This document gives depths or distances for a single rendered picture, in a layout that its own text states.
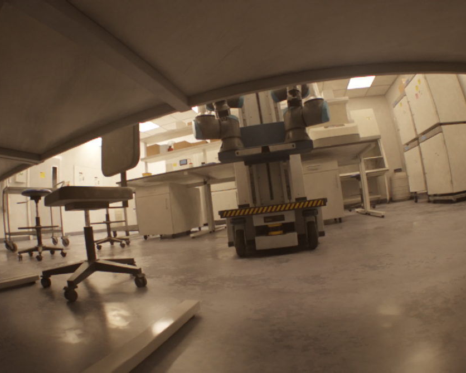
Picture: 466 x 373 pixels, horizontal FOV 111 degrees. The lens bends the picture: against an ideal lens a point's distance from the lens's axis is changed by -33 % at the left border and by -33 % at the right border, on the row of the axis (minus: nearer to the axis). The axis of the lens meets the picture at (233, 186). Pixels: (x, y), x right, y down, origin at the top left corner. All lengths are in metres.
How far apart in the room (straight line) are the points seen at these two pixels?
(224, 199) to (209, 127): 3.85
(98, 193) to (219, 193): 4.50
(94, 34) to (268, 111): 1.61
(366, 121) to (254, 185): 4.23
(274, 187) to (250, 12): 1.45
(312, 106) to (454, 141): 2.39
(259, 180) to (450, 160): 2.56
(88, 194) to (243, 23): 0.88
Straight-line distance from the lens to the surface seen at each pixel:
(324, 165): 2.88
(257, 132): 1.82
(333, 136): 2.92
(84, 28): 0.55
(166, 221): 3.35
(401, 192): 5.64
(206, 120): 1.67
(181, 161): 5.64
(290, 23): 0.63
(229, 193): 5.38
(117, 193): 1.17
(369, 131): 5.58
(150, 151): 4.31
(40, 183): 6.50
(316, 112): 1.66
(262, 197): 1.83
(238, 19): 0.59
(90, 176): 7.56
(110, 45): 0.59
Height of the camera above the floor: 0.32
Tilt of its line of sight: 5 degrees up
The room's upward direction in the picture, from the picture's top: 6 degrees counter-clockwise
